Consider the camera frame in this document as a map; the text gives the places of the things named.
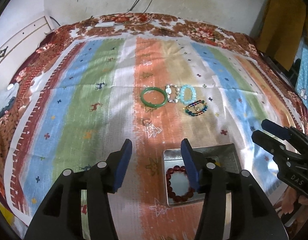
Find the small white object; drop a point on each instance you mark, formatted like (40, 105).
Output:
(11, 86)

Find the striped patterned cloth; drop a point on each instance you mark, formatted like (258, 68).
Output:
(124, 20)

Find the mustard yellow garment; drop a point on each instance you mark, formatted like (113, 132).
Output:
(281, 25)

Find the white headboard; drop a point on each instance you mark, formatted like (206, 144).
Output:
(16, 42)

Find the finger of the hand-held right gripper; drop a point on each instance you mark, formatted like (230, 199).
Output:
(275, 128)
(265, 138)

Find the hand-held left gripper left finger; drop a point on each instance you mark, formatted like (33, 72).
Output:
(122, 165)

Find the person's right hand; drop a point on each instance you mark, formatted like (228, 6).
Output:
(290, 201)

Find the grey blue cloth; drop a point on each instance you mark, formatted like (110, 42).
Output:
(4, 105)

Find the striped printed cloth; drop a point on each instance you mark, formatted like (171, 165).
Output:
(94, 105)

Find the silver metal tin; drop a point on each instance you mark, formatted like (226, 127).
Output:
(220, 155)

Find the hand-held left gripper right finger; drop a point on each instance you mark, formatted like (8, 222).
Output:
(190, 165)

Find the green jade bangle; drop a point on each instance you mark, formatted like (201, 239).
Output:
(144, 102)

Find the blue printed cloth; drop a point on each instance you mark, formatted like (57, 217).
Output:
(306, 75)

